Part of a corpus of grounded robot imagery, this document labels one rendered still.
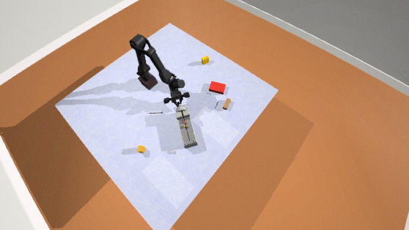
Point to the tan rectangular block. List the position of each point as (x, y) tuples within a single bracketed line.
[(226, 104)]

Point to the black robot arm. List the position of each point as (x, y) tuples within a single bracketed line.
[(138, 43)]

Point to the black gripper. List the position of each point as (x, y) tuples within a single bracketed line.
[(167, 99)]

